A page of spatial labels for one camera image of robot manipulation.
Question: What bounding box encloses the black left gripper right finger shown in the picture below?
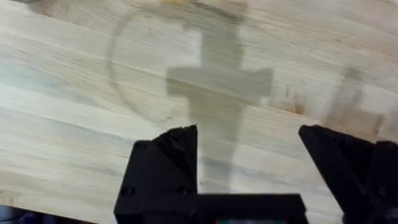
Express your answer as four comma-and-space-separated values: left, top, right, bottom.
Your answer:
298, 124, 398, 224

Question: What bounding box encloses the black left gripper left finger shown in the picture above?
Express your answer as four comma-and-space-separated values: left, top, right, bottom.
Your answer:
113, 124, 199, 224

